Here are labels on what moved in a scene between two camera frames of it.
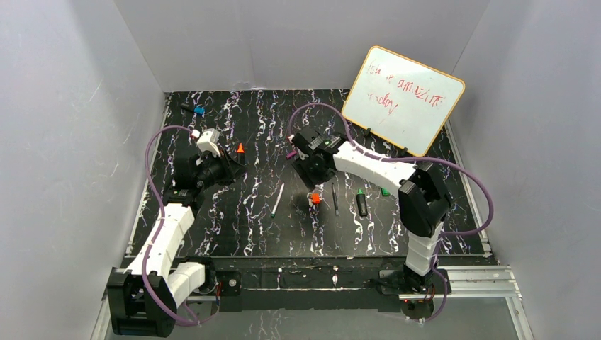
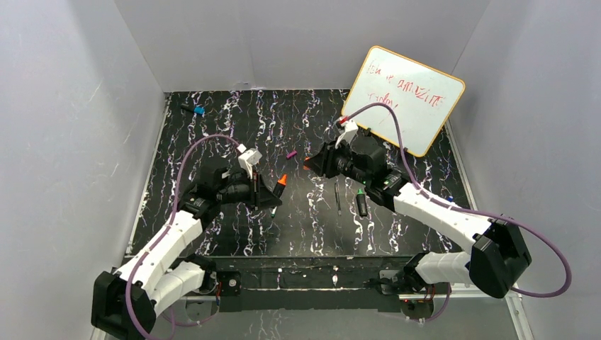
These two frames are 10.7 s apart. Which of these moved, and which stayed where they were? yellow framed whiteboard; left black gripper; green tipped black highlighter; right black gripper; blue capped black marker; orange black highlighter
Moved: left black gripper; orange black highlighter; right black gripper
Stayed: yellow framed whiteboard; blue capped black marker; green tipped black highlighter
